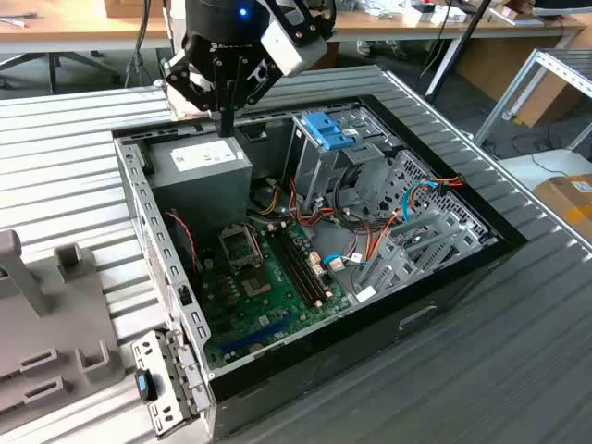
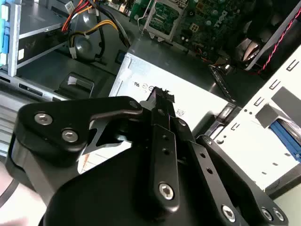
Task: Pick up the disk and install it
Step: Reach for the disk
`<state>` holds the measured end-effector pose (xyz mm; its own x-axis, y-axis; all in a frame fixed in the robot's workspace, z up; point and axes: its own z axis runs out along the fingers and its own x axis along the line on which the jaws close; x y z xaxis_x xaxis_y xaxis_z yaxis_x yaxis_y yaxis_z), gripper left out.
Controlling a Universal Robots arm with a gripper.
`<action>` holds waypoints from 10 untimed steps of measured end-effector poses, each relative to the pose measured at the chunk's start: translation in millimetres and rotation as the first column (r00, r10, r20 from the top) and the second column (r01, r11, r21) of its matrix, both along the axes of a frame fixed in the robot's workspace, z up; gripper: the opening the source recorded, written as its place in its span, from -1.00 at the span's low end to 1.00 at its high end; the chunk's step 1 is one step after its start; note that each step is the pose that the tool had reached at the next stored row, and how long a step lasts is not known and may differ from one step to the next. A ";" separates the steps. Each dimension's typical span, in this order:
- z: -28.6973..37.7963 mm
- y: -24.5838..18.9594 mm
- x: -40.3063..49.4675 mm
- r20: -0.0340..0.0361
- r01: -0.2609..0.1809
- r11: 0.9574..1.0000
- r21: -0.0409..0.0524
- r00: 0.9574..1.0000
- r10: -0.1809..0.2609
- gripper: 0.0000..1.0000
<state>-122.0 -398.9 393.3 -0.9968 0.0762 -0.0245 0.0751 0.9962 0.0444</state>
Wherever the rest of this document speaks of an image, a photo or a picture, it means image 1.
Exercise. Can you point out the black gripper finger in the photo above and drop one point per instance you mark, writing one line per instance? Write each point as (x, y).
(256, 85)
(185, 85)

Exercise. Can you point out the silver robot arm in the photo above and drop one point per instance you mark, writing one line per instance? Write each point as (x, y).
(176, 28)

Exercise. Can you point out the grey metal disk bay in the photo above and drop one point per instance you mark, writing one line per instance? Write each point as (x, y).
(393, 275)

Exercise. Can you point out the blue drive cage latch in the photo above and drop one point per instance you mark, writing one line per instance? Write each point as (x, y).
(319, 126)

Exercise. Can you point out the small brown cardboard box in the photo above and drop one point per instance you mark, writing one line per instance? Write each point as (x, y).
(134, 7)

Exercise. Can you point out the grey metal drive cage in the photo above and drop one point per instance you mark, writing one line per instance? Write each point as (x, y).
(314, 171)

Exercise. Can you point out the grey power supply unit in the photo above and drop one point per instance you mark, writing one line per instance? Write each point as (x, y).
(199, 189)

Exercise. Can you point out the wooden desk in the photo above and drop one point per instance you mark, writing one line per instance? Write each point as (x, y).
(393, 25)
(69, 25)

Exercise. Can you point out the office chair base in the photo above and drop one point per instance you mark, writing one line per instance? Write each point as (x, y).
(53, 69)

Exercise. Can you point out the white papers pile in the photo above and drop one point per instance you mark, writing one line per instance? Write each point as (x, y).
(384, 9)

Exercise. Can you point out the black RAM slot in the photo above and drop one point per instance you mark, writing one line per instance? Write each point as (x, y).
(294, 267)
(306, 260)

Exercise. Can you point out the red black small box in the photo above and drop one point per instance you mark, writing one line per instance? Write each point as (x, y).
(423, 8)

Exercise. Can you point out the white boxes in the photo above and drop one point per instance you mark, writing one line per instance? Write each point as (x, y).
(444, 17)

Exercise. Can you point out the green motherboard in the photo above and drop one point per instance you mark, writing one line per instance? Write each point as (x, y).
(277, 289)

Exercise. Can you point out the black tripod stand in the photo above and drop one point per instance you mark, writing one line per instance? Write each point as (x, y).
(460, 44)

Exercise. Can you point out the white paper label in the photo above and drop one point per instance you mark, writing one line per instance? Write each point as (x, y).
(364, 294)

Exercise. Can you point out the large brown cardboard box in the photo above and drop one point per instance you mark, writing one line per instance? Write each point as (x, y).
(499, 69)

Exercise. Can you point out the black chipset chip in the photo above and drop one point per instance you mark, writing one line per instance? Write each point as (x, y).
(223, 327)

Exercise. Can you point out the blue expansion slot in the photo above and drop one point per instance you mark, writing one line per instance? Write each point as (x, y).
(259, 334)

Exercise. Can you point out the pale pink box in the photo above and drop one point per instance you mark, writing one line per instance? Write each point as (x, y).
(518, 16)

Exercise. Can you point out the grey parts rack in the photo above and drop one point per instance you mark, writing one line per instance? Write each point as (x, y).
(55, 324)

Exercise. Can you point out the black open PC case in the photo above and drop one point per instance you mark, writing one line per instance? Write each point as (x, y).
(370, 342)

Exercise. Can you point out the black monitor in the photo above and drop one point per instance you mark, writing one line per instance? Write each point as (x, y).
(550, 7)

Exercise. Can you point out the white side table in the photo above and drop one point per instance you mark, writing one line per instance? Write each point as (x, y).
(555, 164)

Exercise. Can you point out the cardboard box with labels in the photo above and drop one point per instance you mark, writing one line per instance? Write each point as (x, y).
(569, 203)

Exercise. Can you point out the brown arm base plate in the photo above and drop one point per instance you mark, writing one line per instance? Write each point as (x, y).
(185, 117)

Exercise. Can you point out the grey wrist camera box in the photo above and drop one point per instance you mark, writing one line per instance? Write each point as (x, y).
(291, 46)

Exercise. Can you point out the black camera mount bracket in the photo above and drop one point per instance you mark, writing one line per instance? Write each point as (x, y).
(309, 25)

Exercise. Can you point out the silver slot cover bracket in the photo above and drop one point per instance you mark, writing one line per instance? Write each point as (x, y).
(149, 348)

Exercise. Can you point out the grey metal shelf frame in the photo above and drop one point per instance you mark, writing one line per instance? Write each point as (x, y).
(566, 76)

